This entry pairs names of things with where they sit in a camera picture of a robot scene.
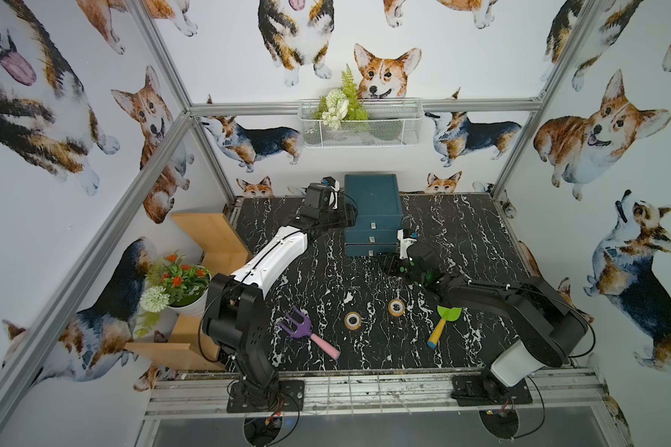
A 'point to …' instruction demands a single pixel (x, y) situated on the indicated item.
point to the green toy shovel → (449, 315)
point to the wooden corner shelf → (224, 250)
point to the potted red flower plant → (174, 285)
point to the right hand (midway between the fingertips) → (387, 246)
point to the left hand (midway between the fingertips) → (347, 204)
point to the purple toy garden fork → (303, 329)
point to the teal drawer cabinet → (379, 215)
